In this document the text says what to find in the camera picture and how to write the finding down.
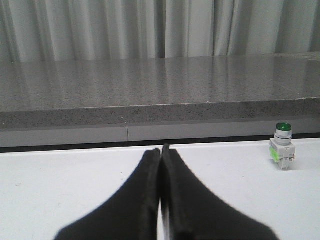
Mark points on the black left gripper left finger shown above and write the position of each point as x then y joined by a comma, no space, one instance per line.
130,214

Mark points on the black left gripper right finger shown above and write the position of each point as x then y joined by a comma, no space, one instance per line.
192,212

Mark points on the grey granite counter ledge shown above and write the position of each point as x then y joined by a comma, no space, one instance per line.
75,104

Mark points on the grey-white pleated curtain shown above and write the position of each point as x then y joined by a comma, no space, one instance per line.
59,30

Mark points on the green pushbutton switch white body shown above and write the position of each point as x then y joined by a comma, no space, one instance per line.
281,148

